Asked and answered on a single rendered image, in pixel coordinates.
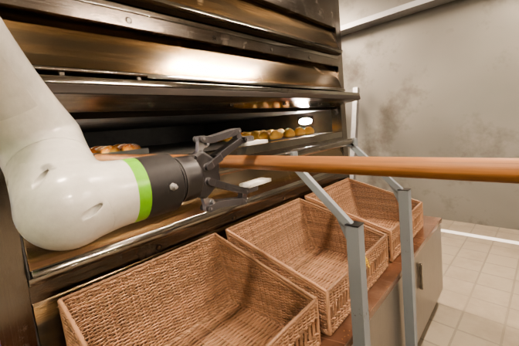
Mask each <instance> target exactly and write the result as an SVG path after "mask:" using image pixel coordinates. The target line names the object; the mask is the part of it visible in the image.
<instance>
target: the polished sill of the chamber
mask: <svg viewBox="0 0 519 346"><path fill-rule="evenodd" d="M339 137H342V131H339V132H331V133H326V134H316V135H311V136H306V137H295V138H291V139H285V140H280V141H270V142H268V143H265V144H255V145H250V146H241V147H237V148H236V149H235V150H234V151H232V152H231V153H230V154H228V155H247V154H255V153H260V152H264V151H272V150H276V149H281V148H288V147H293V146H297V145H302V144H309V143H314V142H318V141H326V140H330V139H335V138H339ZM214 151H216V150H214ZM214 151H204V152H205V153H206V154H211V153H212V152H214Z"/></svg>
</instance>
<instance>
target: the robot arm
mask: <svg viewBox="0 0 519 346"><path fill-rule="evenodd" d="M241 132H242V131H241V129H240V128H232V129H228V130H225V131H221V132H219V133H215V134H211V135H209V136H194V137H193V141H194V142H195V151H194V152H193V153H191V154H189V155H184V156H179V157H172V156H171V155H169V154H154V155H148V156H143V157H137V158H126V159H120V160H114V161H98V160H97V159H96V158H95V157H94V156H93V154H92V152H91V150H90V149H89V147H88V145H87V142H86V140H85V138H84V136H83V132H82V131H81V129H80V126H79V124H78V123H77V122H76V121H75V120H74V119H73V117H72V116H71V115H70V114H69V113H68V111H67V110H66V109H65V108H64V106H63V105H62V104H61V103H60V102H59V101H58V100H57V98H56V97H55V96H54V94H53V93H52V91H51V90H50V89H49V88H48V87H47V85H46V84H45V83H44V81H43V80H42V78H41V77H40V75H39V74H38V73H37V72H36V70H35V69H34V67H33V66H32V64H31V63H30V62H29V60H28V59H27V57H26V56H25V54H24V52H23V51H22V50H21V48H20V47H19V45H18V43H17V42H16V41H15V39H14V38H13V36H12V34H11V33H10V31H9V30H8V28H7V26H6V25H5V23H4V22H3V20H2V18H1V16H0V168H1V170H2V172H3V174H4V176H5V181H6V185H7V189H8V195H9V200H10V205H11V211H12V220H13V222H14V225H15V227H16V228H17V230H18V232H19V233H20V234H21V236H22V237H23V238H25V239H26V240H27V241H29V242H30V243H31V244H33V245H35V246H38V247H40V248H43V249H49V250H56V251H63V250H71V249H76V248H80V247H81V246H85V245H87V244H89V243H91V242H93V241H94V240H96V239H98V238H100V237H101V236H104V235H106V234H108V233H109V232H112V231H114V230H116V229H119V228H121V227H123V226H127V225H130V224H132V223H135V222H139V221H142V220H145V219H149V218H152V217H155V216H157V215H162V214H165V213H167V212H171V211H174V210H176V209H178V208H179V207H180V206H181V204H182V203H183V202H187V201H189V200H192V199H195V198H200V199H201V201H202V205H201V206H200V209H201V210H202V211H205V212H213V211H215V210H216V209H218V208H222V207H228V206H234V205H244V204H247V202H248V199H247V198H246V197H247V195H248V194H249V193H250V192H254V191H257V190H258V185H261V184H265V183H267V182H270V181H271V178H256V179H253V180H250V181H245V182H243V183H240V184H239V186H238V185H232V184H229V183H226V182H223V181H220V174H219V163H220V162H221V161H222V160H223V158H224V157H226V156H227V155H228V154H230V153H231V152H232V151H234V150H235V149H236V148H237V147H241V146H250V145H255V144H265V143H268V140H267V139H265V140H254V137H253V136H242V135H241ZM229 137H232V139H231V140H229V141H228V142H226V143H225V144H224V145H223V146H221V147H220V148H218V149H217V150H216V151H214V152H212V153H211V154H206V153H205V152H204V151H203V149H204V148H207V147H208V146H209V143H215V142H218V141H221V140H224V139H226V138H229ZM214 188H219V189H223V190H226V191H230V192H235V193H238V197H232V198H219V199H213V198H208V197H209V195H210V194H211V193H212V191H213V190H214Z"/></svg>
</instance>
